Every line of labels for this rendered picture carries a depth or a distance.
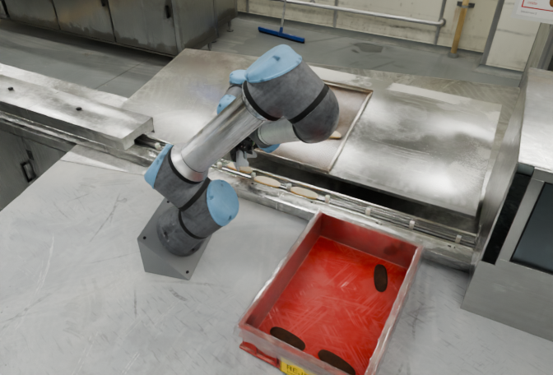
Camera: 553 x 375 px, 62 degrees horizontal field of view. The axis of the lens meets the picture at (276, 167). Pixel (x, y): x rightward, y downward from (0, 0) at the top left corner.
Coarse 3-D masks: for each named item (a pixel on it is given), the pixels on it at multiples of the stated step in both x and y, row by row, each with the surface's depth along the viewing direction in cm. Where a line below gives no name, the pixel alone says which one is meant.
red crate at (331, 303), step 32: (320, 256) 138; (352, 256) 138; (288, 288) 128; (320, 288) 128; (352, 288) 128; (288, 320) 120; (320, 320) 120; (352, 320) 120; (384, 320) 120; (256, 352) 110; (352, 352) 112
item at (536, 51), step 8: (544, 24) 302; (544, 32) 286; (536, 40) 326; (544, 40) 272; (536, 48) 310; (528, 56) 345; (536, 56) 293; (552, 56) 251; (528, 64) 329; (536, 64) 278; (552, 64) 251; (520, 80) 356; (520, 88) 338
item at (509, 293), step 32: (544, 96) 118; (512, 128) 126; (544, 128) 105; (512, 160) 104; (544, 160) 95; (512, 192) 142; (480, 224) 138; (512, 224) 102; (480, 256) 112; (512, 256) 107; (480, 288) 116; (512, 288) 112; (544, 288) 108; (512, 320) 117; (544, 320) 113
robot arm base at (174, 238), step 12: (168, 216) 130; (180, 216) 127; (156, 228) 131; (168, 228) 129; (180, 228) 127; (168, 240) 128; (180, 240) 128; (192, 240) 128; (204, 240) 133; (180, 252) 130; (192, 252) 133
